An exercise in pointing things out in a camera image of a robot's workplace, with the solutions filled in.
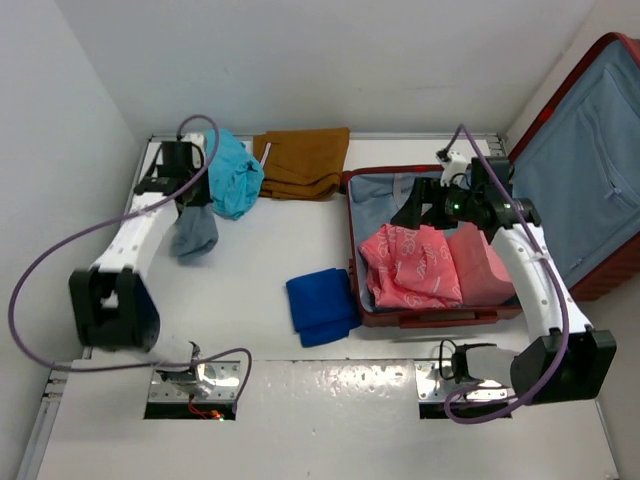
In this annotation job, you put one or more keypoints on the mustard brown trousers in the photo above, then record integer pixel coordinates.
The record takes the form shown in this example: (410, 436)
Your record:
(302, 164)

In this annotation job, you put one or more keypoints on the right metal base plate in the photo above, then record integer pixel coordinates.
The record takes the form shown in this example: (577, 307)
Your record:
(433, 388)

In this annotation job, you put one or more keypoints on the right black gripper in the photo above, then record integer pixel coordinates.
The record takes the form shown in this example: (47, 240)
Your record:
(427, 190)

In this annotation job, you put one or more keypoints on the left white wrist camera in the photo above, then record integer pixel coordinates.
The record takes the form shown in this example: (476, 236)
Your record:
(197, 143)

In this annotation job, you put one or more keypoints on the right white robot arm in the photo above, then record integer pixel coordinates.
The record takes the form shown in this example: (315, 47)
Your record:
(567, 358)

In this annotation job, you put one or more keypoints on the metal base plate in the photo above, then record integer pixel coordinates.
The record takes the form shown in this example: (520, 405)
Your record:
(433, 388)
(214, 382)

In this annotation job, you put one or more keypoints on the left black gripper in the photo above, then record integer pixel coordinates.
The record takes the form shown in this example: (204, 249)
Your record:
(204, 197)

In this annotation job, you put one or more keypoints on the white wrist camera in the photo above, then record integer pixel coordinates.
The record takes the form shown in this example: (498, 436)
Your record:
(197, 143)
(454, 167)

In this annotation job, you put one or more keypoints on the royal blue cloth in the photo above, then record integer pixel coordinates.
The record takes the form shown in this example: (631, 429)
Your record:
(322, 306)

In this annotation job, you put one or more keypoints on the pink cosmetic case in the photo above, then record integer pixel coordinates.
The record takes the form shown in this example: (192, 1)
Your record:
(483, 278)

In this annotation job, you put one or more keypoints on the grey-blue cloth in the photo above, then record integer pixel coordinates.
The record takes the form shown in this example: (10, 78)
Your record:
(195, 235)

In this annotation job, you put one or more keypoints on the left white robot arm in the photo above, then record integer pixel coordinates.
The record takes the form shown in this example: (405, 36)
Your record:
(113, 308)

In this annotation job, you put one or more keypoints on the red suitcase blue lining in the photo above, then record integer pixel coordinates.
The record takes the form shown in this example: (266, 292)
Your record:
(575, 172)

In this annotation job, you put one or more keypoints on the pink patterned garment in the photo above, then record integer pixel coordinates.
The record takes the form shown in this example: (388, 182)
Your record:
(410, 269)

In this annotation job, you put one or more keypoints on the turquoise shirt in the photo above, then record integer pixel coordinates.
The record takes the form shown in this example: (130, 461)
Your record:
(235, 176)

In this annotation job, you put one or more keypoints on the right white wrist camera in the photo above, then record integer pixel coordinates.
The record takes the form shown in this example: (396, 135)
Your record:
(454, 167)

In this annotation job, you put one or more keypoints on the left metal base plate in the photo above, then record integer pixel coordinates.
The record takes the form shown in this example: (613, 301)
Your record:
(214, 382)

